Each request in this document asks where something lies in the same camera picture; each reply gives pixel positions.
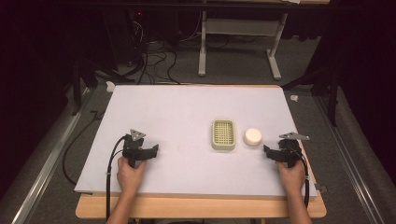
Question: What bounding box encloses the black floor cable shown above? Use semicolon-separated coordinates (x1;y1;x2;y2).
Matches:
62;109;106;187

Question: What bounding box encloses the person's right hand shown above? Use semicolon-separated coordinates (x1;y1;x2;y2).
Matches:
276;160;306;196

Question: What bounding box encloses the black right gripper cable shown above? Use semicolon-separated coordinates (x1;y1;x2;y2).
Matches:
289;145;311;209

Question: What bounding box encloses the white metal desk frame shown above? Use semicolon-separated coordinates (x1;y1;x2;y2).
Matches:
197;10;290;81

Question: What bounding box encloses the tangle of black floor cables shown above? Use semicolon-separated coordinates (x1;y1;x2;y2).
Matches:
125;18;204;86

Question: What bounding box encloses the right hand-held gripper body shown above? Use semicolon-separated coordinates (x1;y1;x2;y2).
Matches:
277;132;311;169

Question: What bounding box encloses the black metal stand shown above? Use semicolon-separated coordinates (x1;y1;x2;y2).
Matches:
70;54;138;117
280;60;341;128

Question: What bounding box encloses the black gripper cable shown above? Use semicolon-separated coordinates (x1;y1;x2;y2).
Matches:
105;134;129;221
289;145;311;209

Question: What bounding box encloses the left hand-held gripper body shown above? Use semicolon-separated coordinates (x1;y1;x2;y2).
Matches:
121;128;148;169

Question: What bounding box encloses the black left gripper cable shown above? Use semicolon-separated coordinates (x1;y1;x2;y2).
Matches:
105;134;129;221

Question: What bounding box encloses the white table mat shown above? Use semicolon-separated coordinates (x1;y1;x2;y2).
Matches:
73;84;318;199

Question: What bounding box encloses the person's left hand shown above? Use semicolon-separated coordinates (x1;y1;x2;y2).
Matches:
116;155;148;196

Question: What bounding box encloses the aluminium floor rail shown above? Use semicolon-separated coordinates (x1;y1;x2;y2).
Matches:
11;88;96;224
312;92;388;224

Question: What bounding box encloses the wooden table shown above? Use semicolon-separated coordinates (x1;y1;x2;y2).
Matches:
75;83;328;219

